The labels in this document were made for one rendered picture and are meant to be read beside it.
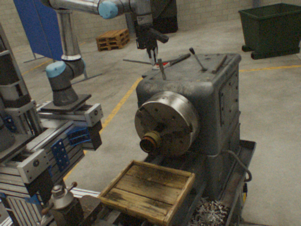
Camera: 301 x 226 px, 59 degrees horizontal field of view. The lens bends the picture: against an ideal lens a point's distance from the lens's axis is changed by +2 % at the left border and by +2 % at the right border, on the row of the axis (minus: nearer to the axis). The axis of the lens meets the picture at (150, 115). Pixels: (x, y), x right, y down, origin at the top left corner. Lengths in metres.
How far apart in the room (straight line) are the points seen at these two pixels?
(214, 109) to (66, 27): 0.94
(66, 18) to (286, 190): 2.13
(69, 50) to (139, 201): 0.97
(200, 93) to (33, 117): 0.93
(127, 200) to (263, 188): 1.58
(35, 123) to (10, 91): 0.23
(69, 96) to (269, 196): 1.79
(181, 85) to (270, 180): 1.57
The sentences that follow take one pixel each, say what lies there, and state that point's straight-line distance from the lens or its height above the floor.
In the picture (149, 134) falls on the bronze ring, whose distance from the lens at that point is 1.19.
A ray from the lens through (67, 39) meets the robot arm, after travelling 1.67.
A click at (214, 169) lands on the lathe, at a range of 1.51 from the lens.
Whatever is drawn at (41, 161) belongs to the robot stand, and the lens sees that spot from 1.33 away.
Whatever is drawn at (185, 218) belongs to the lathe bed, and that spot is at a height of 0.71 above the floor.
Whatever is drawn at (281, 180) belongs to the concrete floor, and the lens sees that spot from 2.69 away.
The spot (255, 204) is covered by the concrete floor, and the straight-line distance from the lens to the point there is 2.43.
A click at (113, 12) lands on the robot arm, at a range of 1.28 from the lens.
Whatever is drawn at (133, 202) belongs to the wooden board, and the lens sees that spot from 1.22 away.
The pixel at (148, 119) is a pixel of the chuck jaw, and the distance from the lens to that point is 1.25.
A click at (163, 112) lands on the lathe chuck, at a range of 1.23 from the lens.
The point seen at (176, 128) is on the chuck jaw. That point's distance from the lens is 1.22.
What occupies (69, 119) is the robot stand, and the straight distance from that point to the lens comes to 1.67.
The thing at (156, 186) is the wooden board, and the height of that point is 0.88.
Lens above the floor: 1.72
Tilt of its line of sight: 26 degrees down
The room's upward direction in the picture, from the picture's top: 10 degrees counter-clockwise
